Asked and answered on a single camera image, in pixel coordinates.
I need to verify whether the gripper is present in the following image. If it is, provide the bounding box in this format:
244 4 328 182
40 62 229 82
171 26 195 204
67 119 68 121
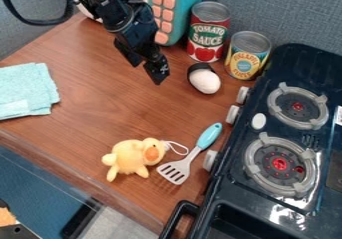
112 2 173 86

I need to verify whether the white toy egg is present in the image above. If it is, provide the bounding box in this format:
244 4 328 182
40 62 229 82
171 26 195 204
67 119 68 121
185 62 224 95

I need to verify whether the teal toy with pink buttons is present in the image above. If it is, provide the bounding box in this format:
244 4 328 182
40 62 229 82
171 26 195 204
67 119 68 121
124 0 206 47

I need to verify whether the red tomato sauce can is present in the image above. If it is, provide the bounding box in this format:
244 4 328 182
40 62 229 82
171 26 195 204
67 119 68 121
185 0 233 64

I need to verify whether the yellow plush duck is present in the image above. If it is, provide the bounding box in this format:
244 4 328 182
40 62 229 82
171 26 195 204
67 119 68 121
100 137 190 183

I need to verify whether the yellow can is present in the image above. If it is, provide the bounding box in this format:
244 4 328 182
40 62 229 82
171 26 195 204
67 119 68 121
223 30 273 81

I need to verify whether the light blue cloth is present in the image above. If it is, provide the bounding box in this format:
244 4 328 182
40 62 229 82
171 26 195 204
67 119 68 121
0 62 62 121

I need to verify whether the toy stove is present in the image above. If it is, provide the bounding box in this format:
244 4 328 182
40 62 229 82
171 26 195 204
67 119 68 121
157 42 342 239

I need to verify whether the spatula with blue handle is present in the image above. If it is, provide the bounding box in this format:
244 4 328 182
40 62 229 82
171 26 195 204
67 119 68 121
156 122 224 186

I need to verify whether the black cable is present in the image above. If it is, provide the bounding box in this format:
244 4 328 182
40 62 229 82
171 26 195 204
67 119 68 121
0 0 77 27

